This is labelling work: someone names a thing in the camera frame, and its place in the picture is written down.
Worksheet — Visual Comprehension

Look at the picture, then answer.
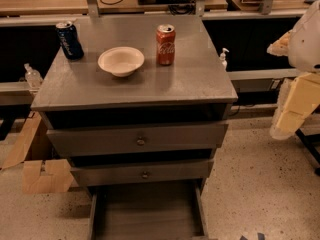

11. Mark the white pump bottle right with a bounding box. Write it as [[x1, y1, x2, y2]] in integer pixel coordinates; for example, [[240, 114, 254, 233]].
[[219, 48, 229, 69]]

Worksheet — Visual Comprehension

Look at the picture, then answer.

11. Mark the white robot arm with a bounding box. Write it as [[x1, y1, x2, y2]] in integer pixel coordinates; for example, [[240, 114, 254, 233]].
[[267, 0, 320, 140]]

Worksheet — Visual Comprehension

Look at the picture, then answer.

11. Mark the grey bottom drawer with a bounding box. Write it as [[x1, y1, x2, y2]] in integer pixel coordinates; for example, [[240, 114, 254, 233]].
[[88, 180, 209, 240]]

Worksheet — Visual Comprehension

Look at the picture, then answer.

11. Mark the dark blue soda can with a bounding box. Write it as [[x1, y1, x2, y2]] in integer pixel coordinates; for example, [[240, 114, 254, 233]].
[[56, 21, 84, 60]]

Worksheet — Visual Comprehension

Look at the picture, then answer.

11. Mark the grey middle drawer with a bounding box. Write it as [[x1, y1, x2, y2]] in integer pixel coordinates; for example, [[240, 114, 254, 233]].
[[71, 159, 213, 186]]

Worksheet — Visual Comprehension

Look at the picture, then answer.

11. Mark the white bowl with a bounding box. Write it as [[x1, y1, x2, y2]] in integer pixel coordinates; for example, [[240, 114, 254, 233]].
[[98, 47, 144, 77]]

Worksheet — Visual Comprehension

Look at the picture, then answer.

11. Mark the grey wooden drawer cabinet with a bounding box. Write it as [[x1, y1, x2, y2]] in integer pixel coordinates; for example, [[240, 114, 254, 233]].
[[30, 14, 239, 240]]

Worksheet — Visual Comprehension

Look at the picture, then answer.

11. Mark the grey top drawer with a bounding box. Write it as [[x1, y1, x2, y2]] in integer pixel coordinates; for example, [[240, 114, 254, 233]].
[[47, 121, 228, 157]]

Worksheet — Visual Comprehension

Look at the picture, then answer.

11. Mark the brown cardboard box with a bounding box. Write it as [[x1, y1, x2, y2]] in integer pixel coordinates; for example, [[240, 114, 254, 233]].
[[2, 112, 74, 194]]

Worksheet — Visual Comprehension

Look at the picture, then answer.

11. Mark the black chair leg base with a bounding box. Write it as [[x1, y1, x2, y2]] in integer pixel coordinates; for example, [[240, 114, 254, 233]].
[[296, 129, 320, 176]]

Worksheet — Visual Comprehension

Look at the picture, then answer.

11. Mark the red Coca-Cola can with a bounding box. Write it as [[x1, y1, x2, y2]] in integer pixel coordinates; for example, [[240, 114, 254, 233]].
[[156, 24, 176, 65]]

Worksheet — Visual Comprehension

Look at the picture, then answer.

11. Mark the clear sanitizer bottle left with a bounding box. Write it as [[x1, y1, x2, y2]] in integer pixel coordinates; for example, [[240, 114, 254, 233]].
[[24, 63, 43, 89]]

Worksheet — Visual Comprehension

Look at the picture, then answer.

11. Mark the grey drawer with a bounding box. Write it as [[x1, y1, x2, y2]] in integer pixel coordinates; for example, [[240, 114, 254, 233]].
[[47, 121, 228, 157], [88, 180, 209, 240], [71, 159, 213, 186]]

